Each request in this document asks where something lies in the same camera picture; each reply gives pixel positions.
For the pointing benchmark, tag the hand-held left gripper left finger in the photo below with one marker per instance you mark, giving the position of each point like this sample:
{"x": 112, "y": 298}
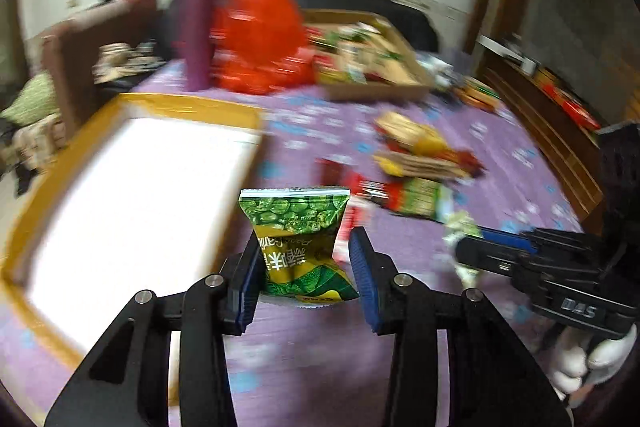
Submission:
{"x": 250, "y": 288}

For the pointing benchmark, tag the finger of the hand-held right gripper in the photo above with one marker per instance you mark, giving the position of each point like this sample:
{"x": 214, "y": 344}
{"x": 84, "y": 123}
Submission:
{"x": 485, "y": 257}
{"x": 505, "y": 238}

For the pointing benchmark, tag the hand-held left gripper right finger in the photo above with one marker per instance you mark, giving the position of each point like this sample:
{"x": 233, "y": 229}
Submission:
{"x": 362, "y": 278}

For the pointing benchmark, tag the yellow rimmed white box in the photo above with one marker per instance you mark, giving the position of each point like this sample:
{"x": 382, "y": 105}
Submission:
{"x": 140, "y": 207}

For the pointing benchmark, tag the person's right hand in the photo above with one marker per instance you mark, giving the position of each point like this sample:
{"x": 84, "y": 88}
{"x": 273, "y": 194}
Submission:
{"x": 610, "y": 353}

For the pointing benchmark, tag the white green snack packet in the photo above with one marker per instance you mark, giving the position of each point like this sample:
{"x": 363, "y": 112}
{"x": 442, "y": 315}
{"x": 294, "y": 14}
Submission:
{"x": 462, "y": 224}

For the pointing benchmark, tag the purple floral tablecloth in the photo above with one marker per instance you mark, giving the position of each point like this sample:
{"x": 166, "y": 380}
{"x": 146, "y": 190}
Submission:
{"x": 300, "y": 357}

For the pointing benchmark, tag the red green snack packet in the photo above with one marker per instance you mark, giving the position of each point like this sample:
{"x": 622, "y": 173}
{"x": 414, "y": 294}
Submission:
{"x": 420, "y": 199}

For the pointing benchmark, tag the small red snack packet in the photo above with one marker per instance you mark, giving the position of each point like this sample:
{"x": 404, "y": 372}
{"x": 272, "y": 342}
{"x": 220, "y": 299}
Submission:
{"x": 332, "y": 171}
{"x": 369, "y": 191}

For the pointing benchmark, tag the brown striped snack packet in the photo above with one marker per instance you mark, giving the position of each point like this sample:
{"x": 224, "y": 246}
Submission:
{"x": 425, "y": 164}

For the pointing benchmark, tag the wooden shelf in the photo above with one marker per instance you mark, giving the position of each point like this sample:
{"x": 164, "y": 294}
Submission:
{"x": 550, "y": 137}

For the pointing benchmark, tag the yellow tan snack packet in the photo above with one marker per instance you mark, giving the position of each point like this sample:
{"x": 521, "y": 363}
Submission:
{"x": 410, "y": 132}

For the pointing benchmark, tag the orange green snack packets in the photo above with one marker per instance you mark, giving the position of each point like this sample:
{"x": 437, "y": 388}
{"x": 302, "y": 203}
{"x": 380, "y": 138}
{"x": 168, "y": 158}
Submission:
{"x": 477, "y": 94}

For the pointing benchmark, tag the red boxes on shelf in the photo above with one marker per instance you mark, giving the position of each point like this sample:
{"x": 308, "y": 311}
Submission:
{"x": 570, "y": 104}

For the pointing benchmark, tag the cardboard box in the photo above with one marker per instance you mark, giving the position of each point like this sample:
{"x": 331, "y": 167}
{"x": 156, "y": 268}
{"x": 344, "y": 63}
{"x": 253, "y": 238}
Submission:
{"x": 372, "y": 92}

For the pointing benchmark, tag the pile of mixed snack packets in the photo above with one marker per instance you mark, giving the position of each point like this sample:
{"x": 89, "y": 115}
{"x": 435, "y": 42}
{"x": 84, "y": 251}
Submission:
{"x": 350, "y": 52}

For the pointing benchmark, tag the black bag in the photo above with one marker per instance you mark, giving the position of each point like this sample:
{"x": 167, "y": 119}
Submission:
{"x": 400, "y": 22}

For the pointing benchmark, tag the red plastic bag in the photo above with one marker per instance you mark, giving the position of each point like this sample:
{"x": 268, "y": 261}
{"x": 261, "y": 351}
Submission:
{"x": 255, "y": 32}

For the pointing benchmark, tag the purple bottle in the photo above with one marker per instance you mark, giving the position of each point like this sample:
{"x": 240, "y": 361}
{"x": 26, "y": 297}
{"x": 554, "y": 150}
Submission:
{"x": 195, "y": 37}

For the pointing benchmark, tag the striped cloth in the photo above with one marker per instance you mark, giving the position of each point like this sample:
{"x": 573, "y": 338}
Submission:
{"x": 122, "y": 59}

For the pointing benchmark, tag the green cushion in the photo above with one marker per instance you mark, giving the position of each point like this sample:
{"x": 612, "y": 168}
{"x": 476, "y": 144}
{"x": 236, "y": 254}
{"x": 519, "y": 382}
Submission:
{"x": 35, "y": 102}

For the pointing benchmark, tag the brown sofa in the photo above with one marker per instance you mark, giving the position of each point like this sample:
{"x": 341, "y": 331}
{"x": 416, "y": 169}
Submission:
{"x": 75, "y": 47}

